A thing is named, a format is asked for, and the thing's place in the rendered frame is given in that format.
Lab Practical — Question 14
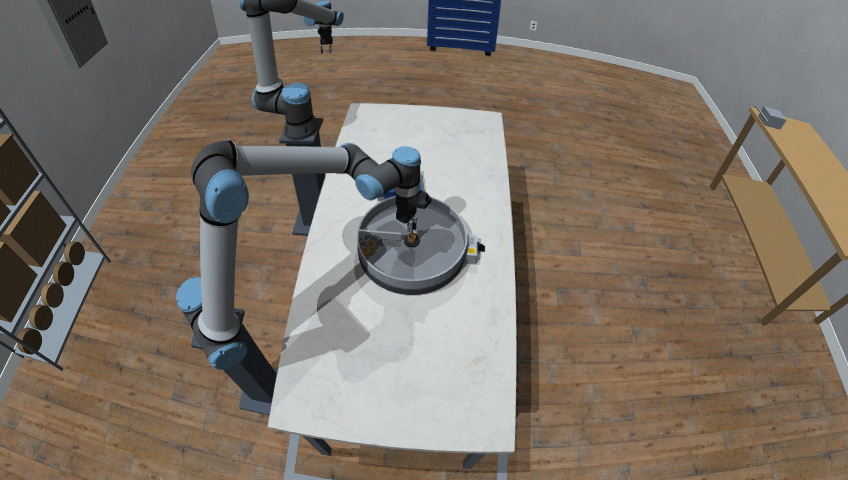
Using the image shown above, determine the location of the grey turntable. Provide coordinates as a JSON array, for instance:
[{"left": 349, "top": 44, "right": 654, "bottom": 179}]
[{"left": 356, "top": 193, "right": 473, "bottom": 296}]

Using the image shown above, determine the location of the white table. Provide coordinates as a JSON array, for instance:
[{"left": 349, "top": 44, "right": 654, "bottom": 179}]
[{"left": 267, "top": 102, "right": 519, "bottom": 472}]

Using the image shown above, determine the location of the blue drawer cabinet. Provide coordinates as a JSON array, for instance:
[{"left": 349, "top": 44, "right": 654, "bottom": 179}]
[{"left": 426, "top": 0, "right": 503, "bottom": 57}]

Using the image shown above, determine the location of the brown cardboard box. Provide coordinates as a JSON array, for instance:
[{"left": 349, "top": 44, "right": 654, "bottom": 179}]
[
  {"left": 0, "top": 190, "right": 68, "bottom": 266},
  {"left": 0, "top": 241, "right": 38, "bottom": 323},
  {"left": 0, "top": 132, "right": 40, "bottom": 207}
]

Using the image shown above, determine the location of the metal shelf unit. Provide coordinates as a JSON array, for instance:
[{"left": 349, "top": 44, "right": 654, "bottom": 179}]
[{"left": 0, "top": 105, "right": 113, "bottom": 372}]

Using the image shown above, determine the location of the wooden workbench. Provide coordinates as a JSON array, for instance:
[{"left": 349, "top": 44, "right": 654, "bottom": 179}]
[{"left": 710, "top": 104, "right": 848, "bottom": 326}]

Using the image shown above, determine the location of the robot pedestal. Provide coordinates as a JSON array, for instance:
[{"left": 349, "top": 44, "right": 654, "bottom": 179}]
[
  {"left": 190, "top": 327, "right": 280, "bottom": 417},
  {"left": 278, "top": 117, "right": 327, "bottom": 237}
]

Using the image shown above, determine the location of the grey wall panel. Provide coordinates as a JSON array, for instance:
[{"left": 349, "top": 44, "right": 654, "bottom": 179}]
[{"left": 36, "top": 0, "right": 109, "bottom": 70}]

